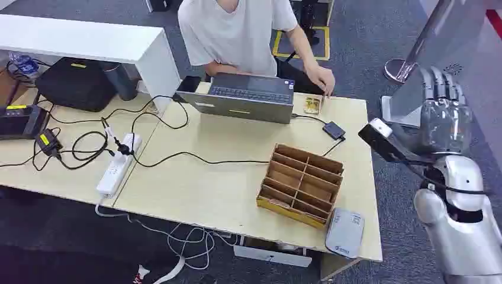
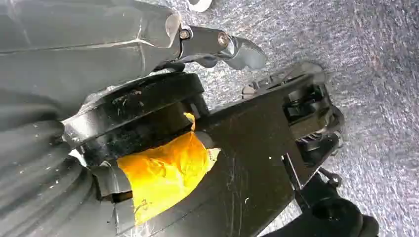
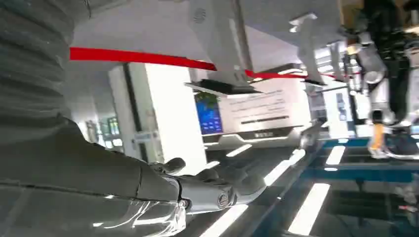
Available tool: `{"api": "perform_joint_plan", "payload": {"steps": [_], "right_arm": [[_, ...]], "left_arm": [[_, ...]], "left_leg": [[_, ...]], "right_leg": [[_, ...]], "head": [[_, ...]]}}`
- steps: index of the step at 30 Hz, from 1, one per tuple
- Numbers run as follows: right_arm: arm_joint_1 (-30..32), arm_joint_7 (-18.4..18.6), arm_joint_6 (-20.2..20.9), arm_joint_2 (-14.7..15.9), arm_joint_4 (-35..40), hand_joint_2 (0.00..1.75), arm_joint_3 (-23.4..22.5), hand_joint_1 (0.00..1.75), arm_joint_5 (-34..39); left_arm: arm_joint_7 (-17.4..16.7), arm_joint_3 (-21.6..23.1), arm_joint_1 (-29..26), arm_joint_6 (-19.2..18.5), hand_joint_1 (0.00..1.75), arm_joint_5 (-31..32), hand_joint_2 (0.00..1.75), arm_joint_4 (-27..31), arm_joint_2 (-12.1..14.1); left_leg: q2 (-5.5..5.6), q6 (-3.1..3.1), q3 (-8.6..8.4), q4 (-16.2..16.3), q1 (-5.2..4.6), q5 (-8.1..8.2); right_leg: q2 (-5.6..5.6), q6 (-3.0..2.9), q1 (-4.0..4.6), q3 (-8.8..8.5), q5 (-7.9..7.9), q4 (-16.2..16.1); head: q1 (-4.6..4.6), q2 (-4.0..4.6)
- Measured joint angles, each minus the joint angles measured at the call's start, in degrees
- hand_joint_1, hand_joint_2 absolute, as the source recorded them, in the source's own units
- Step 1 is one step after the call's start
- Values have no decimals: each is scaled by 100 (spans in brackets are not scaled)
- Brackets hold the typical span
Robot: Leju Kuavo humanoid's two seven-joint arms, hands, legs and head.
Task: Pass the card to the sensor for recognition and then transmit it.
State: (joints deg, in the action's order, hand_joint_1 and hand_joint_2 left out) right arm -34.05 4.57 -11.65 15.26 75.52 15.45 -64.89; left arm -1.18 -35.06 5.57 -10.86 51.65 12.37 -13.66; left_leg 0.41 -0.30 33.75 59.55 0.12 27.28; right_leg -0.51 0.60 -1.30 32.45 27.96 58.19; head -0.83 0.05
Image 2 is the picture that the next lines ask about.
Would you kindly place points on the ribbed grey left arm sleeve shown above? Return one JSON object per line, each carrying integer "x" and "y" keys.
{"x": 32, "y": 186}

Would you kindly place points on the white round object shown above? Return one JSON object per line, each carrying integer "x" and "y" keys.
{"x": 200, "y": 4}

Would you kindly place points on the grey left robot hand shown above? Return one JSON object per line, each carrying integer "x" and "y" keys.
{"x": 82, "y": 62}

